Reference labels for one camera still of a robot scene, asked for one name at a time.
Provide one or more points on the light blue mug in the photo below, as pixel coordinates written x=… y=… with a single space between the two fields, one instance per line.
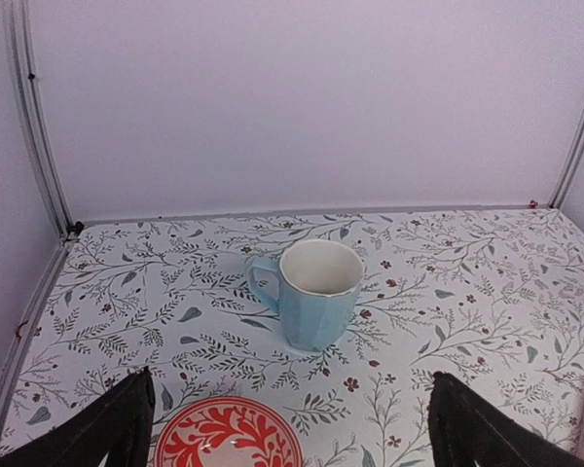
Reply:
x=313 y=287

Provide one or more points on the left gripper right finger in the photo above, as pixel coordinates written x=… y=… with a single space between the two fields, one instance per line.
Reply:
x=466 y=430

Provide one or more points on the aluminium frame post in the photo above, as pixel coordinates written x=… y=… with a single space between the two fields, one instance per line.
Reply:
x=25 y=79
x=573 y=159

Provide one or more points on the right aluminium frame post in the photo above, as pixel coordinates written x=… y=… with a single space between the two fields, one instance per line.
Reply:
x=573 y=159

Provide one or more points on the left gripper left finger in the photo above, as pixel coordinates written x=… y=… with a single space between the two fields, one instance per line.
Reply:
x=114 y=430

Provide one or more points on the red patterned bowl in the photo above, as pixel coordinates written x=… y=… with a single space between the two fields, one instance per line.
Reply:
x=228 y=431

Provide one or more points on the left aluminium frame post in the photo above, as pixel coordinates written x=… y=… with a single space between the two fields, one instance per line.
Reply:
x=25 y=79

